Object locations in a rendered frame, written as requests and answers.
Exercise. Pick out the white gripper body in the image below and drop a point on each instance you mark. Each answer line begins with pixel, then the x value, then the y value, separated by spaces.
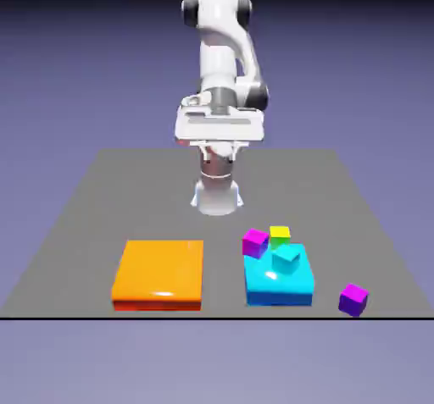
pixel 219 126

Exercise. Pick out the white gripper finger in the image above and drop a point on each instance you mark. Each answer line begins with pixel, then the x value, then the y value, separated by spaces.
pixel 206 153
pixel 232 153

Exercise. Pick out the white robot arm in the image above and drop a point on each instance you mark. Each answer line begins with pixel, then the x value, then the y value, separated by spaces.
pixel 217 31

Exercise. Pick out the small magenta cube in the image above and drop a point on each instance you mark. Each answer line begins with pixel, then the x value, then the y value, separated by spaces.
pixel 353 299
pixel 254 243

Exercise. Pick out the small yellow cube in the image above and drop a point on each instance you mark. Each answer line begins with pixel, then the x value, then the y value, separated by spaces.
pixel 280 236

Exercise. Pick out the small cyan cube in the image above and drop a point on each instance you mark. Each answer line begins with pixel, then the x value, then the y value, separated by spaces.
pixel 285 260

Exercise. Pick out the large orange box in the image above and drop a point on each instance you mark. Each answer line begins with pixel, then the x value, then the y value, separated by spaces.
pixel 159 273

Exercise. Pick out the large cyan box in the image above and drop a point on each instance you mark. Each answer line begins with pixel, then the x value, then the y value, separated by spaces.
pixel 274 283

